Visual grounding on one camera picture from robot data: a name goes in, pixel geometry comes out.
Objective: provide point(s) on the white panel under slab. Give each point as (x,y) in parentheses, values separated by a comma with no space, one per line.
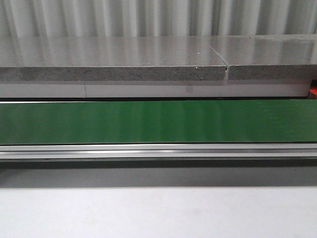
(142,89)

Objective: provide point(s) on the grey stone slab left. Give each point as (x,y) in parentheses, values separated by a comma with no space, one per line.
(109,59)

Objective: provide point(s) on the grey stone slab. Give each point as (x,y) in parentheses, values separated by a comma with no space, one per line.
(272,57)
(109,59)

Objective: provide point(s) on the green conveyor belt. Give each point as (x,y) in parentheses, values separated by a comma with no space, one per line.
(204,121)

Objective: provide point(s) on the grey stone slab right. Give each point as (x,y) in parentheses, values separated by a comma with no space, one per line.
(272,57)

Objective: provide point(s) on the red object at edge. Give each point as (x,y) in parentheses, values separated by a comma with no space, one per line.
(313,92)

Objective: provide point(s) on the grey pleated curtain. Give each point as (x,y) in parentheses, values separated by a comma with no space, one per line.
(131,18)

